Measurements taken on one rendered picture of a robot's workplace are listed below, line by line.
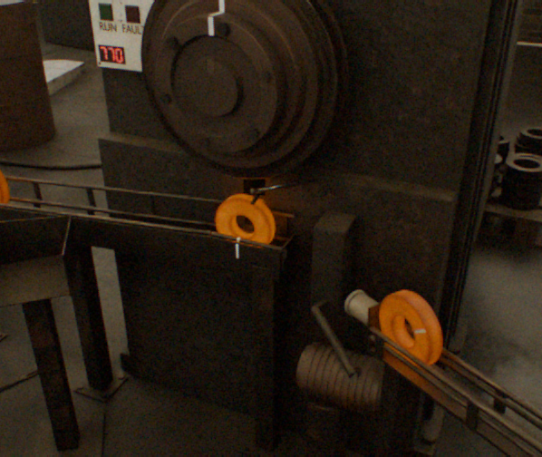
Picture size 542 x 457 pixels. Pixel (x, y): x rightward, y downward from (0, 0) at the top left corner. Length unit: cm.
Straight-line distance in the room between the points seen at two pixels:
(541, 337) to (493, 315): 19
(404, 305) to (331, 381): 30
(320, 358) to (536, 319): 134
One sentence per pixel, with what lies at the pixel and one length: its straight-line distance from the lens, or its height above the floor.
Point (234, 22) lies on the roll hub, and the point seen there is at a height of 125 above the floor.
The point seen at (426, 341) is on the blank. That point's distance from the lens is 119.
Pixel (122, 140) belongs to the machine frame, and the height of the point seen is 87.
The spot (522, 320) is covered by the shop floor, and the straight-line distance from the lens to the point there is 258.
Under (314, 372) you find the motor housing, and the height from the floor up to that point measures 51.
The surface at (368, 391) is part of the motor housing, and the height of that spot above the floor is 50.
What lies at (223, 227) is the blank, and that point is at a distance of 153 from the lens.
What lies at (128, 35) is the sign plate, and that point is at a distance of 163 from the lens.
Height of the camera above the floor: 147
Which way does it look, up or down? 29 degrees down
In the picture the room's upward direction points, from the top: straight up
